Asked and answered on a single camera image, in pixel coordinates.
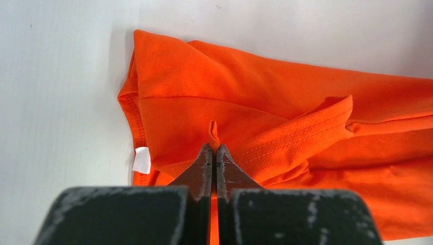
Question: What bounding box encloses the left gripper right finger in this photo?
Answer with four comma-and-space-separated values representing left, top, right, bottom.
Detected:
216, 145, 382, 244

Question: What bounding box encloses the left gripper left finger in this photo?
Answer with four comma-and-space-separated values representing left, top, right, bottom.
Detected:
35, 144, 213, 244

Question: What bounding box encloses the orange t-shirt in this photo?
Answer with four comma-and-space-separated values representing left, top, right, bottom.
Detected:
118, 30, 432, 240

